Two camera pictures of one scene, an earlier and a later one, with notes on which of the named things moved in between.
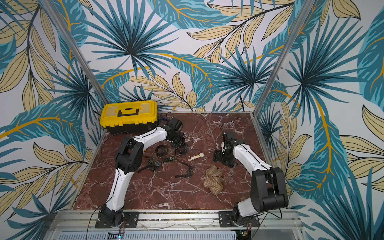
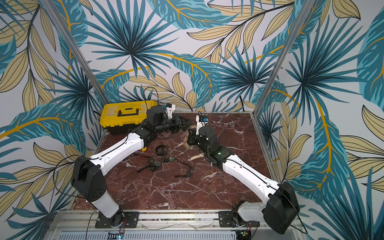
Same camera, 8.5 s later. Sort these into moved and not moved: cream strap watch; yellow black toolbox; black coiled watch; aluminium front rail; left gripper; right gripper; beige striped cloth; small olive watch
Moved: beige striped cloth; left gripper; right gripper
Not moved: small olive watch; cream strap watch; aluminium front rail; black coiled watch; yellow black toolbox
